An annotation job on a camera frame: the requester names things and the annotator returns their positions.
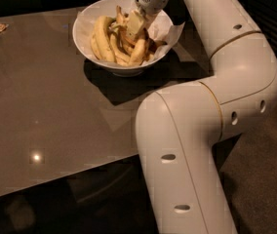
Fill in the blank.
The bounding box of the white paper bowl liner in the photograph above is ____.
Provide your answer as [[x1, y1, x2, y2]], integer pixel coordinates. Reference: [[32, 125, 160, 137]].
[[73, 2, 183, 69]]

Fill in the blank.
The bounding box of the white ceramic bowl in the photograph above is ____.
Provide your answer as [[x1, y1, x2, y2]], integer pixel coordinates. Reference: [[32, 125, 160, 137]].
[[72, 0, 178, 77]]

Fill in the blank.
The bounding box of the spotted yellow banana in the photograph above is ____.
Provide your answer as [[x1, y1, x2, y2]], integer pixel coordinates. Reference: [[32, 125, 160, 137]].
[[116, 6, 148, 66]]

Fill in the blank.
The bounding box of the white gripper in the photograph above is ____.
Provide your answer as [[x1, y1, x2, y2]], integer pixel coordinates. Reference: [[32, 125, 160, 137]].
[[126, 0, 169, 40]]

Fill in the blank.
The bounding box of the large yellow banana left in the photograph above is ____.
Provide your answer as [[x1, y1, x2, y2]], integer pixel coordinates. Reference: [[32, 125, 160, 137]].
[[91, 16, 116, 62]]

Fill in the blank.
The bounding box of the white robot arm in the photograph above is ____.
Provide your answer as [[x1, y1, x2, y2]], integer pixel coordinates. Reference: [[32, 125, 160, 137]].
[[135, 0, 277, 234]]

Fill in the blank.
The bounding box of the small crumpled wrapper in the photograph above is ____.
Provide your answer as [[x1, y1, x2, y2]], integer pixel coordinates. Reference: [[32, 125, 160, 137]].
[[0, 23, 8, 33]]

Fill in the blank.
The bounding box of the small yellow banana middle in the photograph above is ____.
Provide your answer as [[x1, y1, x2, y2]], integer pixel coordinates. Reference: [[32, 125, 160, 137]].
[[110, 32, 130, 66]]

